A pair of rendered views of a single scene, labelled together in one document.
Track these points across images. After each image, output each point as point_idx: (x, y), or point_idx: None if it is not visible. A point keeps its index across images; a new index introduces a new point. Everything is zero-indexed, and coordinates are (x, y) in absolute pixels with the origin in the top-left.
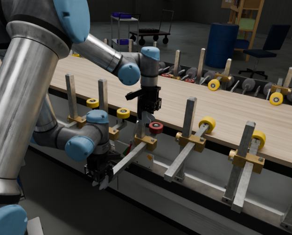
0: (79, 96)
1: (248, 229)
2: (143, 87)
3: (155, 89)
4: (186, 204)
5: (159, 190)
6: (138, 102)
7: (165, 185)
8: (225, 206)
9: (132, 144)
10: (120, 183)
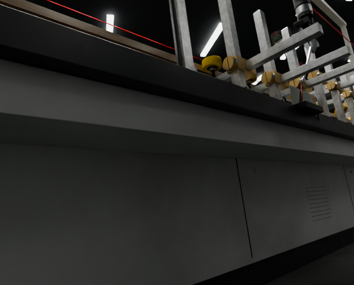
0: (176, 60)
1: None
2: (311, 12)
3: (312, 17)
4: (338, 151)
5: (324, 146)
6: (314, 23)
7: (332, 126)
8: (352, 125)
9: (302, 85)
10: (252, 233)
